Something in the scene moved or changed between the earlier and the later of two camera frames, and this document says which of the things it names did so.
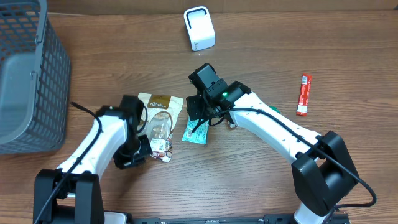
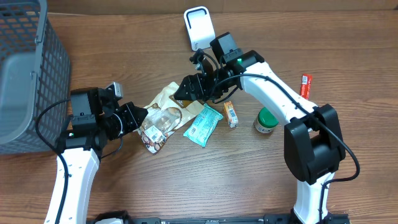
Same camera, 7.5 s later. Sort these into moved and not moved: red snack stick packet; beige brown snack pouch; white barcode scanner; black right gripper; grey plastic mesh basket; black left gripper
Moved: black right gripper; black left gripper; beige brown snack pouch
Not moved: grey plastic mesh basket; white barcode scanner; red snack stick packet
